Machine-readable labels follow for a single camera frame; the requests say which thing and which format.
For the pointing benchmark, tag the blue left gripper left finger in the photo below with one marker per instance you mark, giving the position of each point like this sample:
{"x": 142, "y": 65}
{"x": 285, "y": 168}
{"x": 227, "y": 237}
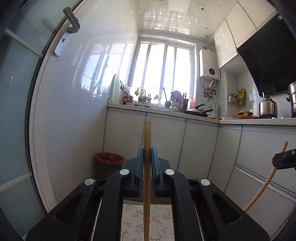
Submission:
{"x": 137, "y": 173}

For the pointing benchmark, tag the black frying pan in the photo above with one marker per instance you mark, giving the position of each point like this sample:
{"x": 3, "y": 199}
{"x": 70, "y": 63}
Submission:
{"x": 197, "y": 111}

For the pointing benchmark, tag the white water heater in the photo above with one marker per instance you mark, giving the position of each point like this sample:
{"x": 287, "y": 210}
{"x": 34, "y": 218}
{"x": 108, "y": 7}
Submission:
{"x": 208, "y": 65}

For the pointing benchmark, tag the steel steamer pot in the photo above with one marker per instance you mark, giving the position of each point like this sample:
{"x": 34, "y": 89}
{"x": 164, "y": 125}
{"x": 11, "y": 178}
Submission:
{"x": 292, "y": 98}

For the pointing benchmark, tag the black range hood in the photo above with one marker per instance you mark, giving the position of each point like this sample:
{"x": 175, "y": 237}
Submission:
{"x": 270, "y": 57}

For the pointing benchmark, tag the pale green cutting board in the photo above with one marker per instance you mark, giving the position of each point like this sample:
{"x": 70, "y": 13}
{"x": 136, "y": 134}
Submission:
{"x": 114, "y": 90}

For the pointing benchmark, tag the steel kettle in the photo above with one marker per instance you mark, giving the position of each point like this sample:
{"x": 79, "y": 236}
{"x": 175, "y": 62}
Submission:
{"x": 268, "y": 108}

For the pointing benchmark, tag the knife block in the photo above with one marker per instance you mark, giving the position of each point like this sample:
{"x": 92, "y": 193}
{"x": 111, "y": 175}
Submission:
{"x": 185, "y": 102}

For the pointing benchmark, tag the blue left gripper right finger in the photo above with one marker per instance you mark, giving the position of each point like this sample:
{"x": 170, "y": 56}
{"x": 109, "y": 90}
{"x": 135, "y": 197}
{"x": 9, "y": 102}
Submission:
{"x": 157, "y": 176}

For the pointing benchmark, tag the brown trash bin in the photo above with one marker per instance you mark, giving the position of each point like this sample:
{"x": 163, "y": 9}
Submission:
{"x": 106, "y": 163}

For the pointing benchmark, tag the bamboo chopstick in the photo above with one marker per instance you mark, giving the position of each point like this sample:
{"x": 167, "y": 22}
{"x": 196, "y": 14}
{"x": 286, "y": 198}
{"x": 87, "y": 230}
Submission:
{"x": 147, "y": 178}
{"x": 261, "y": 190}

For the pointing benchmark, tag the yellow green snack bag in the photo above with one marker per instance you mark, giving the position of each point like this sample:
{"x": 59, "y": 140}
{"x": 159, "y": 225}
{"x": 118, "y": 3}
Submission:
{"x": 241, "y": 96}

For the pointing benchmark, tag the door handle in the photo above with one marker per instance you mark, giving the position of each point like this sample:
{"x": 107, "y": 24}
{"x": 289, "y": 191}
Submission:
{"x": 73, "y": 28}

